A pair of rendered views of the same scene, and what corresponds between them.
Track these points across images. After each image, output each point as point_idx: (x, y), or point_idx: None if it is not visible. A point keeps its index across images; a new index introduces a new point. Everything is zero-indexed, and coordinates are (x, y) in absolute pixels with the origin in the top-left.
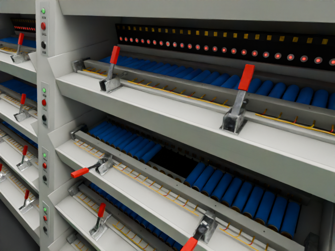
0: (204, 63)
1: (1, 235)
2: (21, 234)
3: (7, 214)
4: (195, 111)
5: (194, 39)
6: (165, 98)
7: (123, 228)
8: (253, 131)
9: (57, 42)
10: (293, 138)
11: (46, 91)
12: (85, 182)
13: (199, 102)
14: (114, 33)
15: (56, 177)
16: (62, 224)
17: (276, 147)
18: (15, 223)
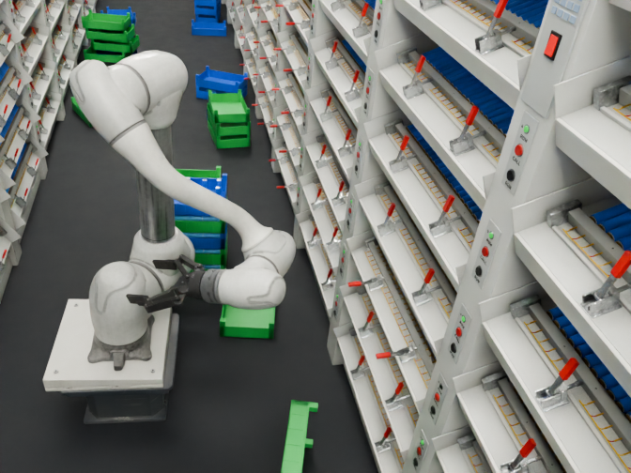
0: None
1: (304, 301)
2: (319, 308)
3: (312, 282)
4: (415, 279)
5: None
6: (409, 258)
7: (384, 340)
8: (427, 307)
9: (364, 173)
10: (439, 321)
11: (352, 203)
12: None
13: (421, 273)
14: None
15: (348, 273)
16: (347, 314)
17: (424, 321)
18: (316, 295)
